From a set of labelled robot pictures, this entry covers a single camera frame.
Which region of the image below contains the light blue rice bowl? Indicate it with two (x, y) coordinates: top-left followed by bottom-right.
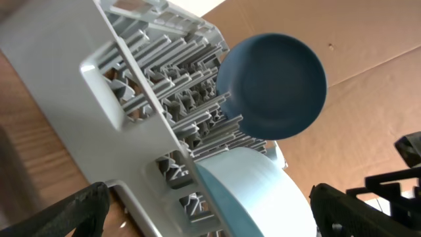
(196, 147), (317, 237)

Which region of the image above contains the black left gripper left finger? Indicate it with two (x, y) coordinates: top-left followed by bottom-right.
(1, 182), (111, 237)

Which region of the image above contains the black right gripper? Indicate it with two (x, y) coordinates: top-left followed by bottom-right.
(346, 132), (420, 230)

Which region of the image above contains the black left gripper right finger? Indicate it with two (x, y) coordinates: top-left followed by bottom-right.
(310, 183), (420, 237)

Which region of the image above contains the dark blue plate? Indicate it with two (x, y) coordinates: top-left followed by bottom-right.
(216, 33), (328, 140)

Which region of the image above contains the brown cardboard panel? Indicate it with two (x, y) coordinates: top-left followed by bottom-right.
(205, 0), (420, 195)

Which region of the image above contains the grey dishwasher rack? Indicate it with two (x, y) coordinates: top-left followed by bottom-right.
(0, 0), (289, 237)

